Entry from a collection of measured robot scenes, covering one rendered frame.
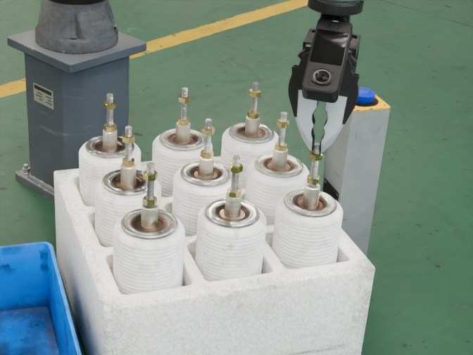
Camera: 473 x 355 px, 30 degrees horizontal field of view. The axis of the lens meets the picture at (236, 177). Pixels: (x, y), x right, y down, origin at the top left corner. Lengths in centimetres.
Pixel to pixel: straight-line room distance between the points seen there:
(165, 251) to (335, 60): 33
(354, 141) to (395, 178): 48
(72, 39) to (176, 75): 75
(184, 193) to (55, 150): 47
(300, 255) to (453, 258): 49
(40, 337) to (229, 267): 34
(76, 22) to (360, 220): 61
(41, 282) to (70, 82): 39
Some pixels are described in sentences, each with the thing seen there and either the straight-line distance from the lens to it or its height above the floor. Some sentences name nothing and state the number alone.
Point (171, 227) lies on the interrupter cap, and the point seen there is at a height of 25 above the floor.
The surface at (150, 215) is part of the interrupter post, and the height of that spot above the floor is 27.
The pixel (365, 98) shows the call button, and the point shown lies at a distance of 144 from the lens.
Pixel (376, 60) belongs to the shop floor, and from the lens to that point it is 257.
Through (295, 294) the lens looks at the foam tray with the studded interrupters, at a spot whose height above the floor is 15.
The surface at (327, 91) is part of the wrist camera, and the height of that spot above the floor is 46.
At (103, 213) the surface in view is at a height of 22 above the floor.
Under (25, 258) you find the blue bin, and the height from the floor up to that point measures 10.
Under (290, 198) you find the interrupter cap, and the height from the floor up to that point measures 25.
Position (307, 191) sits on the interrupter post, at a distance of 124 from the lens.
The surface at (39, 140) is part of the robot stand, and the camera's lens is 173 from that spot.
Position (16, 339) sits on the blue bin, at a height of 0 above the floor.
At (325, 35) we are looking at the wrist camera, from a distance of 113.
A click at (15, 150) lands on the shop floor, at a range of 195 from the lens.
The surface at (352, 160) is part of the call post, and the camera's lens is 146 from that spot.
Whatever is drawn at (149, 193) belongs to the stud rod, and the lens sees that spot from 116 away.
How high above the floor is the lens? 87
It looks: 28 degrees down
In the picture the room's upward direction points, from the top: 4 degrees clockwise
